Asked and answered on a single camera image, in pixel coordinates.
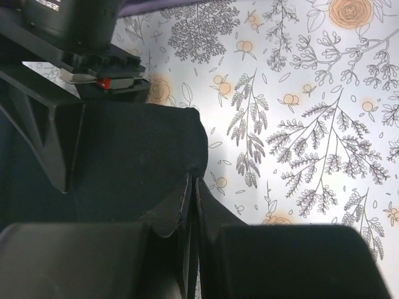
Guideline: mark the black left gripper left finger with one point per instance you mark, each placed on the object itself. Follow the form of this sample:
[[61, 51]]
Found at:
[[148, 258]]

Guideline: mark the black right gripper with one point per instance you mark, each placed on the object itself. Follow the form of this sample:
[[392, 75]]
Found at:
[[76, 37]]

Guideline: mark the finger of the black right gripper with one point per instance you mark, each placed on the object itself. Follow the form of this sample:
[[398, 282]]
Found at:
[[49, 120]]

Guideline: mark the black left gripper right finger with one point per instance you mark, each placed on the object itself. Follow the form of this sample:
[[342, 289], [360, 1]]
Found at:
[[238, 260]]

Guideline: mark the black t shirt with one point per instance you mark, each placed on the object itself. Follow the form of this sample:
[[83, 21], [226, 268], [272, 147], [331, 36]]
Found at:
[[129, 158]]

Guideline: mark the folded purple t shirt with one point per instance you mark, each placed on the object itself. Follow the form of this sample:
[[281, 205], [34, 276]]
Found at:
[[133, 7]]

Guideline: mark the floral patterned table mat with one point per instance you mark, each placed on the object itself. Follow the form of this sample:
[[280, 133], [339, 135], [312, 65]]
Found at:
[[300, 102]]

